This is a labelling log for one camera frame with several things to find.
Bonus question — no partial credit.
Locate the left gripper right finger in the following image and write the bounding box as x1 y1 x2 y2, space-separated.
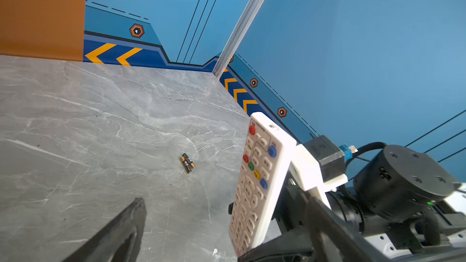
238 197 386 262

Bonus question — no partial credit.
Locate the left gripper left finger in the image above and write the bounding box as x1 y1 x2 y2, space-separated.
64 198 147 262

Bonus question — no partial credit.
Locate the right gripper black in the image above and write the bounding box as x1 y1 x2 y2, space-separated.
273 178 311 235

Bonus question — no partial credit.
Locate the white remote control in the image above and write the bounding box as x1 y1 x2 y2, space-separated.
229 112 297 257

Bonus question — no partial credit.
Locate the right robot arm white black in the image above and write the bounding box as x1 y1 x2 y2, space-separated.
325 142 466 258

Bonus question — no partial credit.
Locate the battery black orange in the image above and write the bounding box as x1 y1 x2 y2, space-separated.
182 153 195 169
180 156 192 173

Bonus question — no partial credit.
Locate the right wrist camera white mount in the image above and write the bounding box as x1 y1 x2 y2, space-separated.
285 135 358 206

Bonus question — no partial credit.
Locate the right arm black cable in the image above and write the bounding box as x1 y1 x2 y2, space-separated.
343 141 388 183

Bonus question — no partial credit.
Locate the right aluminium corner post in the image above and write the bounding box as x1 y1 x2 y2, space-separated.
212 0 265 80

